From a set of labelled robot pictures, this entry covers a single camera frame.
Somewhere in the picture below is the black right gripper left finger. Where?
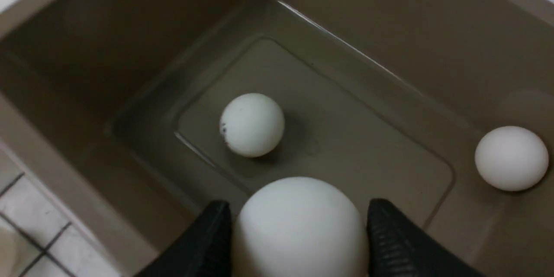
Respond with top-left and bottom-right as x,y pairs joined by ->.
137,200 -> 232,277

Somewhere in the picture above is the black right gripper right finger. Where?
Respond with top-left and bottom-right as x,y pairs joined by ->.
366,198 -> 483,277

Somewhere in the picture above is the plain white ping-pong ball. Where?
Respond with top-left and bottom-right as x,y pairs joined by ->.
231,177 -> 369,277

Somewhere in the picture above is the white ping-pong ball logo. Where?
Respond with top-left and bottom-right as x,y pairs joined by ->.
219,93 -> 285,158

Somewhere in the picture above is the olive green plastic bin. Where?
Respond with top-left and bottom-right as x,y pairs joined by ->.
1,0 -> 553,277

